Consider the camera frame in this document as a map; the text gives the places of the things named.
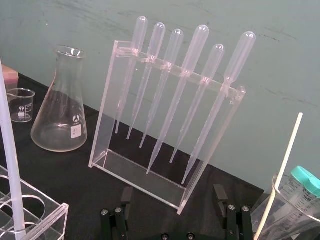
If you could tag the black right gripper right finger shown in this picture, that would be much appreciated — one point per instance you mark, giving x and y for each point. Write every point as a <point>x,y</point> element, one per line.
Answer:
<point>237,222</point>

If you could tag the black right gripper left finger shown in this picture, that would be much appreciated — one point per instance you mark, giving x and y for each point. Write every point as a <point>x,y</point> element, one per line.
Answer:
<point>113,225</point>

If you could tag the thin white stirring rod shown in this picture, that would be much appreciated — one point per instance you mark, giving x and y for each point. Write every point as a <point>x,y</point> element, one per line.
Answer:
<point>287,157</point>

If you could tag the large glass beaker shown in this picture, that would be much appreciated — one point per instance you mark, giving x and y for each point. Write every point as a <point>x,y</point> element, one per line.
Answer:
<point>280,220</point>

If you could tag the black table cloth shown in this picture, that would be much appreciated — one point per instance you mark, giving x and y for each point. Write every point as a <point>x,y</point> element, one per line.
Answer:
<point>75,185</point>

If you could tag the clear acrylic tube rack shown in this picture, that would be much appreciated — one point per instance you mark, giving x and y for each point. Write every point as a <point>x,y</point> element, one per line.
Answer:
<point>50,215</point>

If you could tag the clear acrylic pipette rack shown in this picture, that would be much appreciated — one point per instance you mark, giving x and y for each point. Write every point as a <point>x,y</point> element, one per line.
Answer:
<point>101,140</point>

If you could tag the glass conical flask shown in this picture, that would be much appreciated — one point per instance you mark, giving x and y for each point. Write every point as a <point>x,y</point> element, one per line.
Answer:
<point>60,120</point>

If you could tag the thick translucent white tube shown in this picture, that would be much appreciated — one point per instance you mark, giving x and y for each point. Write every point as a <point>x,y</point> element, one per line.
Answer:
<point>11,150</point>

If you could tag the small glass beaker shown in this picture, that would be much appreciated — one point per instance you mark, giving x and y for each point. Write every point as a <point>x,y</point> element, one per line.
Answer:
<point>21,107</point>

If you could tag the clear plastic transfer pipette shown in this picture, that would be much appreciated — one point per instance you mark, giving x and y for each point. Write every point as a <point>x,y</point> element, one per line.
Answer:
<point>175,42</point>
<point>241,52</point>
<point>157,35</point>
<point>213,60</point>
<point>140,27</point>
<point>197,42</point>

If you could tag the pink box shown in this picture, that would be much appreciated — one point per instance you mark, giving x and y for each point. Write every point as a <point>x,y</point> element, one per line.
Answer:
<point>11,76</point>

